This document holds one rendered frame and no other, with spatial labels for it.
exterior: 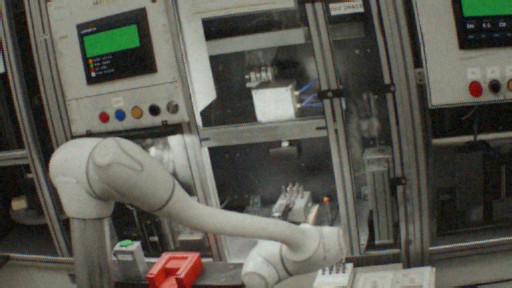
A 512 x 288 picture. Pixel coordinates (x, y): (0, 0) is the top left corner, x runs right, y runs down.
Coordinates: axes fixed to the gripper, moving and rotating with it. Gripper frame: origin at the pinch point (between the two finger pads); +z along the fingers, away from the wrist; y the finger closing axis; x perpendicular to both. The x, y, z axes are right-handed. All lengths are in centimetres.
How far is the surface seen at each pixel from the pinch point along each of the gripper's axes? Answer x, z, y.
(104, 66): 43, -15, 58
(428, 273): -45, -24, -12
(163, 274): 35.2, -26.4, -6.7
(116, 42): 37, -15, 64
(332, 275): -17.3, -27.4, -7.3
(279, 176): 10.5, 29.6, 0.1
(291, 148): -2.6, 5.1, 19.3
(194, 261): 25.4, -22.2, -4.1
